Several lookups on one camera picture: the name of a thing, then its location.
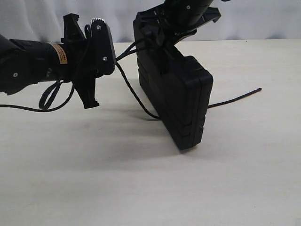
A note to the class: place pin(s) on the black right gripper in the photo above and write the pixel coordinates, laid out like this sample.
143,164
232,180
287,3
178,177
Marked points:
164,25

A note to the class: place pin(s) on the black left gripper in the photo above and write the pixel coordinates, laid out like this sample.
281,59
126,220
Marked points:
81,69

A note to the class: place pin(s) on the black plastic carrying case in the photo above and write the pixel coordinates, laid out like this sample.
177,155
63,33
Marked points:
181,100

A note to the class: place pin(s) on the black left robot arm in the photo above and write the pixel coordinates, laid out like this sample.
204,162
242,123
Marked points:
27,62

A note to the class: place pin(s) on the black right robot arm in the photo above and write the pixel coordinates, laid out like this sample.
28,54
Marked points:
151,59

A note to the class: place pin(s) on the white backdrop curtain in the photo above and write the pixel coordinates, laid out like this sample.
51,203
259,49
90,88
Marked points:
240,19

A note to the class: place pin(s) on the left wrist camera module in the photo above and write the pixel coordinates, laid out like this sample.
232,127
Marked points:
102,46

